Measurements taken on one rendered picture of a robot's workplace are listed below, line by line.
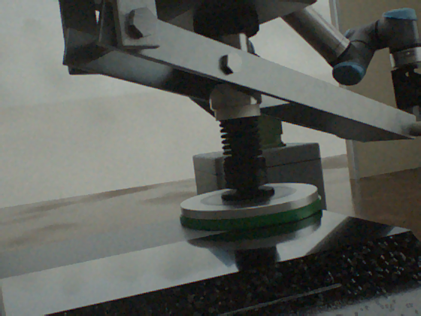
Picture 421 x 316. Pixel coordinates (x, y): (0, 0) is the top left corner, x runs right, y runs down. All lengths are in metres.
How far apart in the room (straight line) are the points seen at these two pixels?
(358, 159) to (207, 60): 5.93
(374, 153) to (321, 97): 5.88
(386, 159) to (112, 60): 6.22
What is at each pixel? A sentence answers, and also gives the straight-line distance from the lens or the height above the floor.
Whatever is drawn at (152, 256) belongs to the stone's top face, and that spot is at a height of 0.81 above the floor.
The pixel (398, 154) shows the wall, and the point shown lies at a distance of 6.83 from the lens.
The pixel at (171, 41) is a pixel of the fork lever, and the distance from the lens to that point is 0.54.
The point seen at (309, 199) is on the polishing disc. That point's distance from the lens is 0.62.
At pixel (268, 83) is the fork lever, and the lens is 0.63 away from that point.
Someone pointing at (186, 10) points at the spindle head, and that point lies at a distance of 0.61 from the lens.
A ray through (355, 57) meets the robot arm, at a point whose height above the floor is 1.10.
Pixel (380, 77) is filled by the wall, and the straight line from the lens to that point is 6.72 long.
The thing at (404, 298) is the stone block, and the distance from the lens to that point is 0.46.
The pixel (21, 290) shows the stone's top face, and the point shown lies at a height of 0.81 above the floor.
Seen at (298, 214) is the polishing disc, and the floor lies 0.81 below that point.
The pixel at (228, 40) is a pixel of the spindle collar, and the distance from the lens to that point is 0.65.
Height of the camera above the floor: 0.94
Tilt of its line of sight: 3 degrees down
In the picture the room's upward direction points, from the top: 8 degrees counter-clockwise
